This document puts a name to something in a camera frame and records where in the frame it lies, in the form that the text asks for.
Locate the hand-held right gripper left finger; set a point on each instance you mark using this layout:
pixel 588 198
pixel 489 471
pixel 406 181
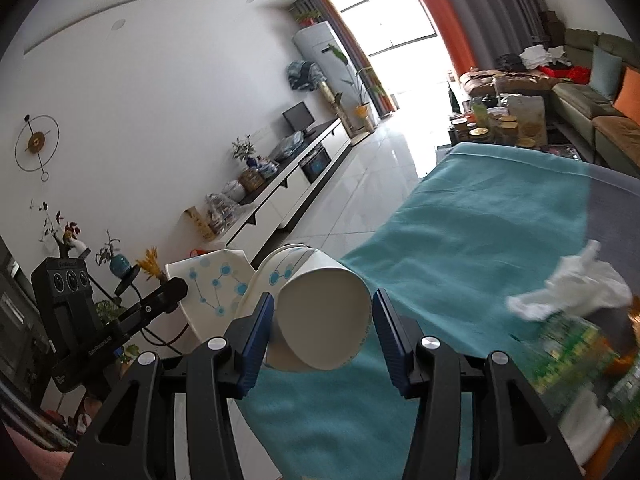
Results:
pixel 252 347

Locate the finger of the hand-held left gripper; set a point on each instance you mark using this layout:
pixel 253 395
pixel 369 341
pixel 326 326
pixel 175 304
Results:
pixel 160 300

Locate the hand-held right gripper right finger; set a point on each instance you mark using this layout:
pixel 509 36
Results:
pixel 389 347

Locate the blue-dotted paper cup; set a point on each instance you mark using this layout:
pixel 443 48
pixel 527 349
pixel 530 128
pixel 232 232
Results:
pixel 210 285

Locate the white paper cup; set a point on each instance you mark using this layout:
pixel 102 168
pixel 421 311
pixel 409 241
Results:
pixel 320 320

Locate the person's left forearm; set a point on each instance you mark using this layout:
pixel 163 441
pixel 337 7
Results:
pixel 35 460

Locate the yellow dried flowers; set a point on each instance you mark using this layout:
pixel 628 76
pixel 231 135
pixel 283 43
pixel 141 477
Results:
pixel 150 262

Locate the teal vase with plant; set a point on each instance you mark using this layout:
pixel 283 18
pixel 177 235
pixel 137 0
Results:
pixel 119 264

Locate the white vase with red leaves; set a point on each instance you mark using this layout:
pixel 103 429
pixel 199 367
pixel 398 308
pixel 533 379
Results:
pixel 75 245

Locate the tall gold box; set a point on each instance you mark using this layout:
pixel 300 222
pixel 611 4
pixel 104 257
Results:
pixel 200 222

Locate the plastic-wrapped model ship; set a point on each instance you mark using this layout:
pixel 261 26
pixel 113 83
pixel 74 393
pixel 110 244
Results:
pixel 222 212

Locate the white lidded jar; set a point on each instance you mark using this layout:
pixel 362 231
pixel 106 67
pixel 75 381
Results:
pixel 233 191

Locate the white TV cabinet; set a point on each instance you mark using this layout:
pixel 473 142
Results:
pixel 270 207

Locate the wooden picture box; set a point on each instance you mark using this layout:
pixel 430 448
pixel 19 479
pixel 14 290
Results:
pixel 251 180

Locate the teal table cloth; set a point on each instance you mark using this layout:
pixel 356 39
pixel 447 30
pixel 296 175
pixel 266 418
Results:
pixel 475 220

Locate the plant in blue vase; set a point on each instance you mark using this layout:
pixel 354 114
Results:
pixel 245 152

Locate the blue and white ceramic jar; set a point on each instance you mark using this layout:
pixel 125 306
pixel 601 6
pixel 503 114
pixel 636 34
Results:
pixel 267 167

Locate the green snack packet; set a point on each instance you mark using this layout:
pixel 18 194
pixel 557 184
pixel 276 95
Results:
pixel 565 345

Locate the crumpled white tissue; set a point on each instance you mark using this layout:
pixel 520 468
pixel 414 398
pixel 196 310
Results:
pixel 575 285

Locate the clear plastic bag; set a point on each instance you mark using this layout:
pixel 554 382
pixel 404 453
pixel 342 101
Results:
pixel 289 146

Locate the black monitor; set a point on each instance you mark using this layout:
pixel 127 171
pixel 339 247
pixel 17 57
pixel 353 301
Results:
pixel 299 116

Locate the tall plant in yellow pot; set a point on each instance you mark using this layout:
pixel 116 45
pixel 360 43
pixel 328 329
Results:
pixel 361 110

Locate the group of glass jars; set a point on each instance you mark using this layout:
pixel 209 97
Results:
pixel 495 127

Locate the clear plastic table cover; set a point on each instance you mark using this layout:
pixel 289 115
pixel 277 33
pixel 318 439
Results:
pixel 612 220

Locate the black-topped coffee table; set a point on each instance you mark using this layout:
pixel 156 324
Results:
pixel 560 147

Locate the covered standing fan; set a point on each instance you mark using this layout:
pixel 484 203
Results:
pixel 302 75

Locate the brown padded seat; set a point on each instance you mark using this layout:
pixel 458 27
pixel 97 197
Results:
pixel 500 80

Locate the white standing air conditioner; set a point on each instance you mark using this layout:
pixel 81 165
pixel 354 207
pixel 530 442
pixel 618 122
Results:
pixel 320 50

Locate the orange and grey curtain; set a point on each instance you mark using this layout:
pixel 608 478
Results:
pixel 345 45

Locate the green sofa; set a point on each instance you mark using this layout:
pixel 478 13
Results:
pixel 575 95

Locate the potted plant in red pot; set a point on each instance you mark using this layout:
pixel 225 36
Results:
pixel 306 17

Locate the pile of clothes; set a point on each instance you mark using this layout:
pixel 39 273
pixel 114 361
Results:
pixel 545 57

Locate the orange cushion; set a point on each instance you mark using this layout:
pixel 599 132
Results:
pixel 629 95

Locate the light blue cushion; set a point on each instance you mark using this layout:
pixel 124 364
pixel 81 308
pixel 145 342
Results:
pixel 607 72

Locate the dark brown box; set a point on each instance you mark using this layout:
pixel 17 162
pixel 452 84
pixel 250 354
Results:
pixel 552 22

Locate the round wall clock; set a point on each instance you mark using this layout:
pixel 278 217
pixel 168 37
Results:
pixel 36 141

